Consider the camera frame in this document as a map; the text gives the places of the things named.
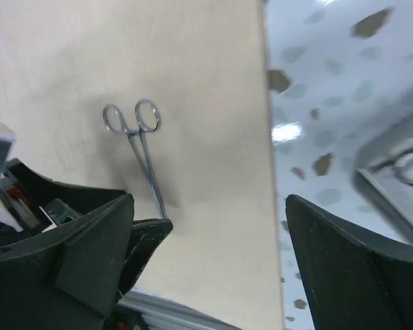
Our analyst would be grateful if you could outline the steel forceps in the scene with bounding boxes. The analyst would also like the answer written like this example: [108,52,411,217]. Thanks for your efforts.
[102,99,167,219]

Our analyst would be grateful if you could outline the beige cloth mat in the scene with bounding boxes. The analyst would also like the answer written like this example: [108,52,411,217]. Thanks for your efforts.
[0,1,284,329]

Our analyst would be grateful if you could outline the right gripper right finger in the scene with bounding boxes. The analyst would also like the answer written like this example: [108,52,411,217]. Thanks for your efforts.
[286,195,413,330]

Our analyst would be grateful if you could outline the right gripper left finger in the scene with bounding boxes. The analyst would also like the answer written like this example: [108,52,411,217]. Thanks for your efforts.
[0,194,134,329]

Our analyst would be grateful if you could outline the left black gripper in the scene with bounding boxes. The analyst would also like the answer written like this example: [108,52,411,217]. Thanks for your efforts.
[0,158,127,233]

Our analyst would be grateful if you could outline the metal instrument tray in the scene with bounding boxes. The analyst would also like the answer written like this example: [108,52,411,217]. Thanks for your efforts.
[354,112,413,244]

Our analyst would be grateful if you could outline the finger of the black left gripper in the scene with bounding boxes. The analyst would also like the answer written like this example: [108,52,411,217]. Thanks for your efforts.
[116,218,173,299]

